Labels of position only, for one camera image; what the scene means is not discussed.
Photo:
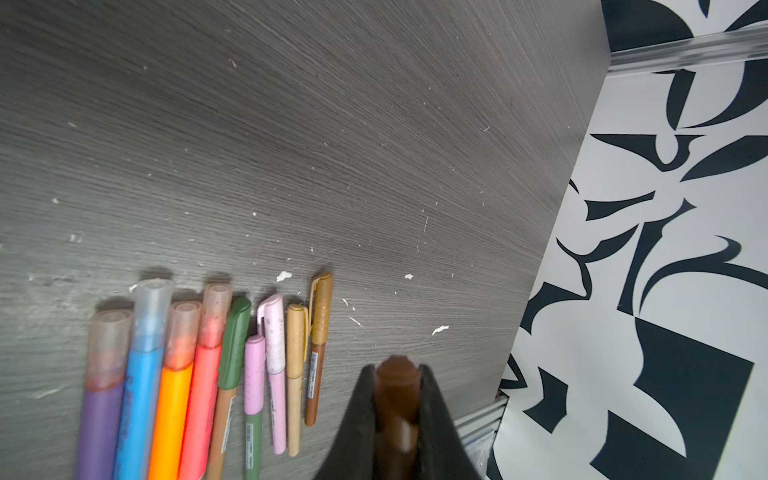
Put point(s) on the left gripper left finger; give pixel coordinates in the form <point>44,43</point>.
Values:
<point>352,453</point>

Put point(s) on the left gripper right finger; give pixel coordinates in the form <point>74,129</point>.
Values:
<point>440,453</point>

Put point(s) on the ochre capped brown pen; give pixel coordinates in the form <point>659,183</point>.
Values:
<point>319,308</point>

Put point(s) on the tan pen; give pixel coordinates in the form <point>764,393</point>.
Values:
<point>297,335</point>

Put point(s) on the green capped brown pen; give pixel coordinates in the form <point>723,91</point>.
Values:
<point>230,372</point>

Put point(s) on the red marker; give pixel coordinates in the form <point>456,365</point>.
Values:
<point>201,405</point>

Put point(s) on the orange marker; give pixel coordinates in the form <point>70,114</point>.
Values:
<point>180,349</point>

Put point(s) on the blue marker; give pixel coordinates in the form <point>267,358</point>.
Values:
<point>143,375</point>

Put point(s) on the purple marker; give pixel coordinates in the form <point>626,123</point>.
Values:
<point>105,374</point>

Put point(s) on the aluminium front rail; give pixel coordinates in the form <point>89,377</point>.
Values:
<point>478,430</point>

